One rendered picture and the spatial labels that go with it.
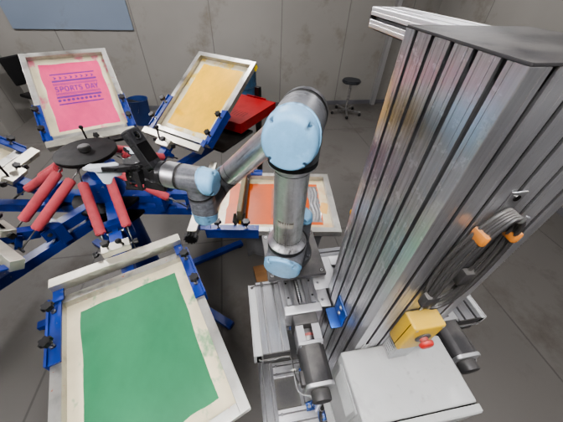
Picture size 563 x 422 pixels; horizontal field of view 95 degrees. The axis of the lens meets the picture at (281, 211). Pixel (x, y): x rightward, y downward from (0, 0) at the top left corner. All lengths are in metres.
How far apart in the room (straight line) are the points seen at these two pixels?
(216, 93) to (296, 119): 1.85
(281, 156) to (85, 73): 2.47
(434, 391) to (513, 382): 1.79
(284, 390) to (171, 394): 0.88
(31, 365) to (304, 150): 2.53
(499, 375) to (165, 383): 2.27
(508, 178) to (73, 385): 1.41
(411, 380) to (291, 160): 0.73
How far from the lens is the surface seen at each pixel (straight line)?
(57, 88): 2.81
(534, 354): 2.98
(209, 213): 0.79
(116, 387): 1.29
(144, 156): 0.79
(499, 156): 0.45
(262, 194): 1.78
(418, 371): 0.99
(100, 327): 1.42
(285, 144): 0.51
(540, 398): 2.82
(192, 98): 2.41
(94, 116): 2.60
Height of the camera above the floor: 2.09
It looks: 43 degrees down
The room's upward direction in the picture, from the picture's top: 3 degrees clockwise
